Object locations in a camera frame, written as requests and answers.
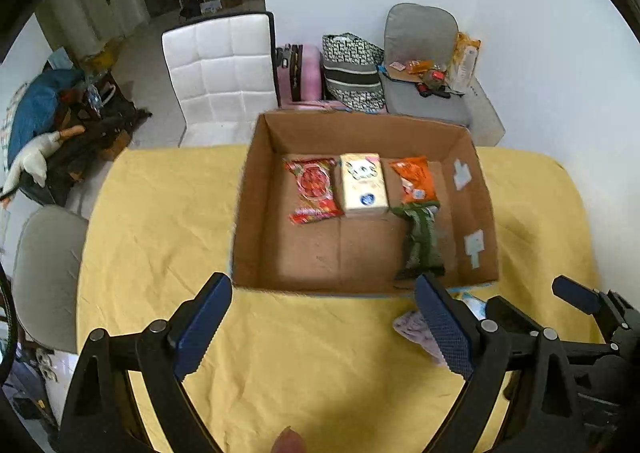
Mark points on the red snack packet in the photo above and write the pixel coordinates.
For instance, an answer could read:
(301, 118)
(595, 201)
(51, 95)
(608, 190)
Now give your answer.
(314, 185)

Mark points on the large cardboard box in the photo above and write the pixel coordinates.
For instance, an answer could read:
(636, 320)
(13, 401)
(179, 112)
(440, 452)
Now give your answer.
(357, 255)

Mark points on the pink suitcase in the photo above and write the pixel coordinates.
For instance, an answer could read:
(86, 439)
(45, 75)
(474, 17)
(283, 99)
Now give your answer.
(299, 74)

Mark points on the orange white package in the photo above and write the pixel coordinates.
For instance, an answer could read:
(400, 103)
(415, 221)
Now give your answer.
(462, 64)

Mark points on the yellow tablecloth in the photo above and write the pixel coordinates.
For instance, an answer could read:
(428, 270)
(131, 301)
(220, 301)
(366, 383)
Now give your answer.
(333, 369)

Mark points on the orange snack packet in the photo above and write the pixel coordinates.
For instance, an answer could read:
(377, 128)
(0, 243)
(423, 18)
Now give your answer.
(416, 179)

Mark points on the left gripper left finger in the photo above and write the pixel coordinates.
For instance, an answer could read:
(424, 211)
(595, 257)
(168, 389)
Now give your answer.
(101, 413)

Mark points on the white padded chair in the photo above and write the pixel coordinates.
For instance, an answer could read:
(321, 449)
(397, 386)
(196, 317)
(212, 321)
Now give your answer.
(223, 74)

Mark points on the white goose plush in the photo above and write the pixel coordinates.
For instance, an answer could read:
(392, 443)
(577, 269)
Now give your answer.
(32, 159)

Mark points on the patterned tote bag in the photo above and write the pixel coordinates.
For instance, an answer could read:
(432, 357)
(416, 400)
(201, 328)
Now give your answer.
(350, 67)

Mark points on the grey cushioned chair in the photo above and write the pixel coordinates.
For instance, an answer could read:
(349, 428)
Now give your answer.
(418, 45)

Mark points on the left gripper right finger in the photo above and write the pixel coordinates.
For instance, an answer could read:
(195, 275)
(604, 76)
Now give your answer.
(543, 414)

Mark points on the green snack packet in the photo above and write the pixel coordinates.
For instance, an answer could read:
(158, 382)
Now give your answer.
(422, 255)

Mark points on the blue white snack bar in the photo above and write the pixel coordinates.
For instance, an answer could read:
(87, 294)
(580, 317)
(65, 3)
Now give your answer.
(476, 305)

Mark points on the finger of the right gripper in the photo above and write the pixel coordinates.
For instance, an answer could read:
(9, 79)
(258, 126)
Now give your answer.
(593, 369)
(616, 319)

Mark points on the flat cardboard sheet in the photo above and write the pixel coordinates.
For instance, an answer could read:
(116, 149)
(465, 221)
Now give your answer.
(486, 129)

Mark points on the lilac soft cloth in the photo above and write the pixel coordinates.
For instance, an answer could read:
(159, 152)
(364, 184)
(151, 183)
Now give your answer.
(414, 328)

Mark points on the grey round chair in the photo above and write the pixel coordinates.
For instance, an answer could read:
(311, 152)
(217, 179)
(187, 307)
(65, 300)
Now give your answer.
(46, 274)

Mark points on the beige tissue pack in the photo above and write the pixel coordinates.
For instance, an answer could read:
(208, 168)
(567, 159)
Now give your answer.
(363, 185)

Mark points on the blue bean bag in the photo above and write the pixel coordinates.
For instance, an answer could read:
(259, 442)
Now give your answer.
(32, 110)

